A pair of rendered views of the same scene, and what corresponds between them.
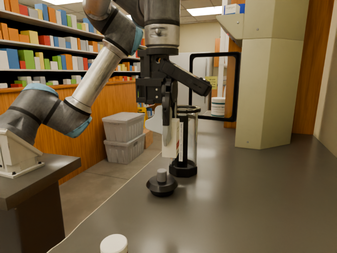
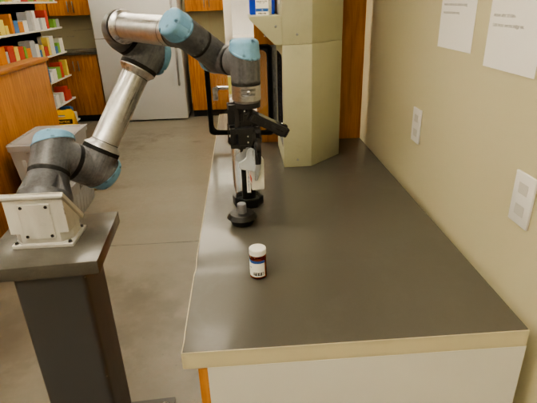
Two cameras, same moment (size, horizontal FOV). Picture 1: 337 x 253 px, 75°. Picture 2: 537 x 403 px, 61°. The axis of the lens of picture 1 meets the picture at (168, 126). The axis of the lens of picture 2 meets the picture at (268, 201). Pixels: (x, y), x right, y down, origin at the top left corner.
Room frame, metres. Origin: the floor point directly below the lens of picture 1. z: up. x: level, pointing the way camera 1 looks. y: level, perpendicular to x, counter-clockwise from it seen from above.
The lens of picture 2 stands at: (-0.61, 0.42, 1.57)
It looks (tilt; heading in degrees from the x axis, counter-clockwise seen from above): 24 degrees down; 338
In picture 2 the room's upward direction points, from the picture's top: 2 degrees counter-clockwise
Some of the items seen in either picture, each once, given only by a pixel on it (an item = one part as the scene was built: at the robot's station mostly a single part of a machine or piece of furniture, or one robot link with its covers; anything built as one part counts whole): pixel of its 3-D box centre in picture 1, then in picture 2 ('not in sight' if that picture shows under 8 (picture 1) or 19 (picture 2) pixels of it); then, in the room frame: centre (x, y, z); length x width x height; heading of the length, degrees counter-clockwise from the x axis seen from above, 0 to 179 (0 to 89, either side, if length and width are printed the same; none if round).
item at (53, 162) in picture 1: (15, 173); (54, 244); (0.74, 0.56, 0.92); 0.32 x 0.32 x 0.04; 74
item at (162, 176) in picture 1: (162, 180); (241, 213); (0.58, 0.02, 0.97); 0.09 x 0.09 x 0.07
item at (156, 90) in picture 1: (159, 77); (244, 124); (0.51, 0.02, 1.26); 0.09 x 0.08 x 0.12; 78
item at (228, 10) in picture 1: (232, 13); (263, 6); (1.10, -0.29, 1.54); 0.05 x 0.05 x 0.06; 54
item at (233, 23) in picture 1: (231, 33); (263, 28); (1.15, -0.31, 1.46); 0.32 x 0.12 x 0.10; 160
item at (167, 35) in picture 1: (161, 38); (246, 93); (0.50, 0.01, 1.34); 0.08 x 0.08 x 0.05
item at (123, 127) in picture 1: (125, 126); (53, 153); (3.25, 0.65, 0.49); 0.60 x 0.42 x 0.33; 160
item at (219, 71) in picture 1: (212, 87); (239, 91); (1.35, -0.26, 1.19); 0.30 x 0.01 x 0.40; 61
